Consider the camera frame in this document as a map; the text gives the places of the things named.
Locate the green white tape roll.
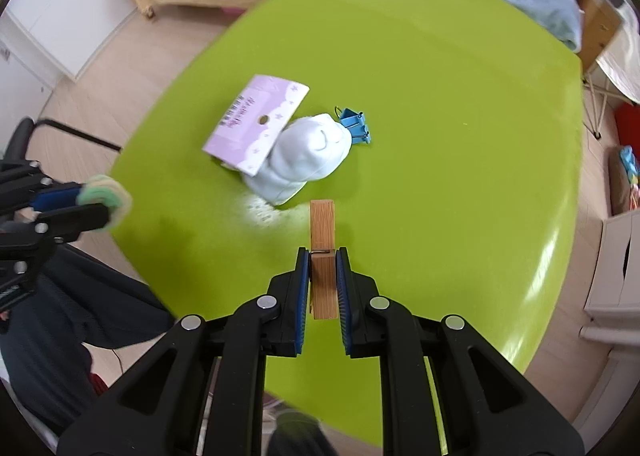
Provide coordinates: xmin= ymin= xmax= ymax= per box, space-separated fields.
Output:
xmin=76 ymin=175 xmax=132 ymax=229

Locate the wooden clothespin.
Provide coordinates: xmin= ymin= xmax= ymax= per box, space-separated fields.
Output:
xmin=309 ymin=199 xmax=338 ymax=319

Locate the black office chair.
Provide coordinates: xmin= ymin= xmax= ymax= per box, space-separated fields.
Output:
xmin=2 ymin=117 xmax=123 ymax=163

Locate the black left shoe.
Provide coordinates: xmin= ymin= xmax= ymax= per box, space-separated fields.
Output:
xmin=266 ymin=410 xmax=338 ymax=456

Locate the white drawer cabinet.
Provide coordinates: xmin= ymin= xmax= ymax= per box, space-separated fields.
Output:
xmin=584 ymin=209 xmax=640 ymax=328

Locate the purple paper card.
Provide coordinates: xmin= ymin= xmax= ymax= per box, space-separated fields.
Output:
xmin=203 ymin=74 xmax=310 ymax=176

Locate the white sock bundle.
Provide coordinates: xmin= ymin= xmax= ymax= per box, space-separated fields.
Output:
xmin=242 ymin=113 xmax=352 ymax=207

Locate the blue toy in pet bed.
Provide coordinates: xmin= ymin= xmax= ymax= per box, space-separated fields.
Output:
xmin=618 ymin=146 xmax=639 ymax=191

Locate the green coffee table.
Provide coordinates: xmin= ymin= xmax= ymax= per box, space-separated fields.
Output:
xmin=107 ymin=0 xmax=586 ymax=446

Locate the red storage box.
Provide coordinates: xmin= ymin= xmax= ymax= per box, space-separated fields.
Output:
xmin=614 ymin=102 xmax=640 ymax=157

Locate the white folding chair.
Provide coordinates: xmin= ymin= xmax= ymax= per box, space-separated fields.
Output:
xmin=582 ymin=4 xmax=639 ymax=141

